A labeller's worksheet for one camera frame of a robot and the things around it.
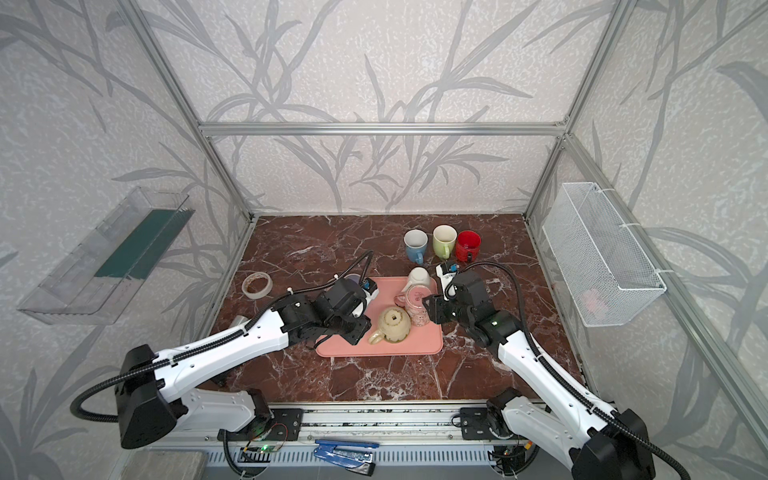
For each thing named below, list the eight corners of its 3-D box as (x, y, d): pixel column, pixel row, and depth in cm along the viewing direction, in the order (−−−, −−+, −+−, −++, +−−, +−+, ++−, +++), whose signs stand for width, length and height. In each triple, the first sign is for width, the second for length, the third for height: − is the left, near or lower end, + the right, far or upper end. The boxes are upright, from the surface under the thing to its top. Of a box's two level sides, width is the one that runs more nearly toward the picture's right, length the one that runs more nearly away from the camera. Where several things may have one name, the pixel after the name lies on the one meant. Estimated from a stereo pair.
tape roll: (239, 298, 99) (236, 295, 98) (248, 274, 105) (246, 271, 104) (268, 298, 99) (266, 295, 98) (276, 274, 105) (274, 271, 104)
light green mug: (424, 260, 108) (426, 242, 100) (435, 240, 115) (437, 221, 107) (445, 267, 106) (449, 250, 98) (455, 246, 113) (459, 228, 105)
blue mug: (404, 273, 106) (404, 255, 97) (404, 248, 113) (404, 229, 105) (426, 273, 106) (428, 255, 97) (425, 248, 113) (427, 229, 105)
